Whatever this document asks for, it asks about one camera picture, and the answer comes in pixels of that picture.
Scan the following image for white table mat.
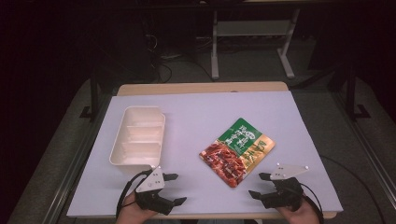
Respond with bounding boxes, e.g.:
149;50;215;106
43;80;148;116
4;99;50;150
66;91;344;218

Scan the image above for person's left hand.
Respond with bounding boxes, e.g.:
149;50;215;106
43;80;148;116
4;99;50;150
116;190;158;224

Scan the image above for white divided plastic container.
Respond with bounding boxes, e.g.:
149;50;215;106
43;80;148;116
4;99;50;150
108;105;166;175

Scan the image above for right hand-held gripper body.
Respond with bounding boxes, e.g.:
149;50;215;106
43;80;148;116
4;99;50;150
262;162;310;212

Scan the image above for tangled black cables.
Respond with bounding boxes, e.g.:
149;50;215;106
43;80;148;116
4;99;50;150
143;32;216;84

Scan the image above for white metal desk frame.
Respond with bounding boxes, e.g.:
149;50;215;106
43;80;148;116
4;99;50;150
210;8;302;80

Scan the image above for thin black floor cable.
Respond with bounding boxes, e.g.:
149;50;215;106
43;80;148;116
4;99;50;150
320;154;389;224

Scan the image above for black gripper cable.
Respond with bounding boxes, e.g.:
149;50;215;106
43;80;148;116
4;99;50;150
298;182;325;224
115;169;154;219

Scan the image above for green and red food packet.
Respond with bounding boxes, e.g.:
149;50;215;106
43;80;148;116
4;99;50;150
198;117;276;189

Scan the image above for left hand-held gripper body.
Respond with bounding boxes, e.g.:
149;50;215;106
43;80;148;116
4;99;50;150
134;166;176;217

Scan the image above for grey metal rail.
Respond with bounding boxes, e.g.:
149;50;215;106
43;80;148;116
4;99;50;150
330;91;396;202
41;94;113;224

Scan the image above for person's right hand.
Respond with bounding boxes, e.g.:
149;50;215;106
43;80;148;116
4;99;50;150
276;195;321;224

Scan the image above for black metal stand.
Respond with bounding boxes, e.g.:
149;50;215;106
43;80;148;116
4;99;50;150
78;73;101;123
345;63;372;121

